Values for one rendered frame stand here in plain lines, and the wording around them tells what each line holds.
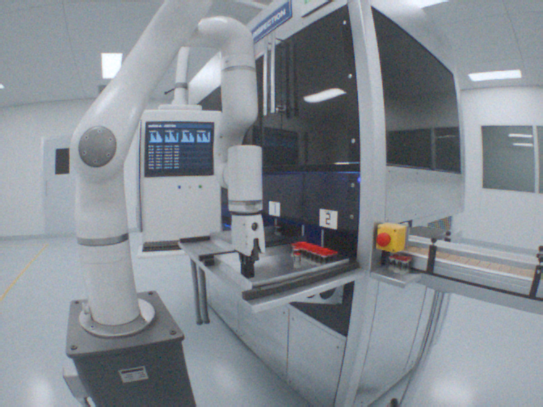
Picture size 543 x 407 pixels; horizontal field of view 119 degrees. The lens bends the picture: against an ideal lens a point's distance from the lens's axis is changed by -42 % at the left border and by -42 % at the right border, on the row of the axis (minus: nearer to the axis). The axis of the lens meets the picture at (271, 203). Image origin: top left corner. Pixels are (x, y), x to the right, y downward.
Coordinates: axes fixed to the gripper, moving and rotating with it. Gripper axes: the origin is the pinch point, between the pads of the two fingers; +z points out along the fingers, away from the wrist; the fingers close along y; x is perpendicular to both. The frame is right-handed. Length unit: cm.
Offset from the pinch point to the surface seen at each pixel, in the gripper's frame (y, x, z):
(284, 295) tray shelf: -10.3, -4.6, 4.5
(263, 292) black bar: -8.1, 0.3, 3.2
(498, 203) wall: 16, -495, 17
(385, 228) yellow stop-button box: -17.4, -34.5, -9.4
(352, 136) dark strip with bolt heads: -4, -36, -37
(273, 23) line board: 41, -36, -101
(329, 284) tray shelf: -11.1, -18.9, 5.0
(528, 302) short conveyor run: -64, -46, 6
